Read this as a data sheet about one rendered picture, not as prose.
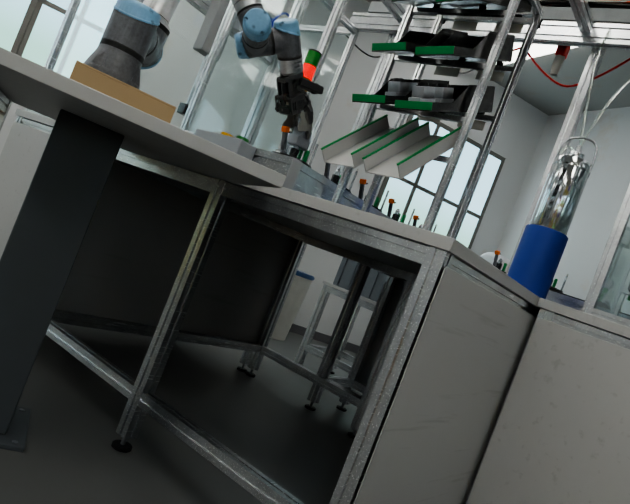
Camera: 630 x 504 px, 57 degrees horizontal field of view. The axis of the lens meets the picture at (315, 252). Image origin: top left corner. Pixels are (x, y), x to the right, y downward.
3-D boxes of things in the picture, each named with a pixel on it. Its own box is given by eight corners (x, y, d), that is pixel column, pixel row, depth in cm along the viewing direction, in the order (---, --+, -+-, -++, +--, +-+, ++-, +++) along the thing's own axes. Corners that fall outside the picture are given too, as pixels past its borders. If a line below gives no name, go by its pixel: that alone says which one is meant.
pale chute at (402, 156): (400, 179, 151) (398, 163, 149) (364, 172, 161) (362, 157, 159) (466, 140, 165) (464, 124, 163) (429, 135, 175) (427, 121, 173)
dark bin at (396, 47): (404, 51, 162) (407, 22, 160) (371, 51, 172) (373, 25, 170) (465, 57, 180) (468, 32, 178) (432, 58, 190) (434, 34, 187)
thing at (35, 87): (-76, 31, 100) (-69, 15, 100) (-9, 93, 182) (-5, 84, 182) (281, 188, 128) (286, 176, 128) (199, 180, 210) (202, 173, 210)
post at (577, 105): (507, 298, 246) (623, -6, 249) (497, 295, 249) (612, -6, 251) (510, 300, 250) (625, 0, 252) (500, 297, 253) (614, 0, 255)
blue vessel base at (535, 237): (536, 302, 206) (563, 231, 206) (495, 288, 215) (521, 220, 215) (546, 309, 218) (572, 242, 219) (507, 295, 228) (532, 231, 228)
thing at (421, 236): (449, 251, 123) (454, 238, 123) (84, 136, 212) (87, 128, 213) (577, 332, 236) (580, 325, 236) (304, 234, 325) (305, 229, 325)
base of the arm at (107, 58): (86, 68, 142) (101, 30, 143) (74, 72, 155) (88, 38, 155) (143, 96, 151) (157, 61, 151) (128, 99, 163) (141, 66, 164)
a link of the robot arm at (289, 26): (268, 19, 172) (296, 15, 174) (273, 57, 178) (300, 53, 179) (272, 23, 166) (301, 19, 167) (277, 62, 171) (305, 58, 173)
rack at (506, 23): (424, 244, 157) (530, -29, 159) (322, 211, 179) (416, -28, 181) (452, 261, 174) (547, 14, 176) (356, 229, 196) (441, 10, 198)
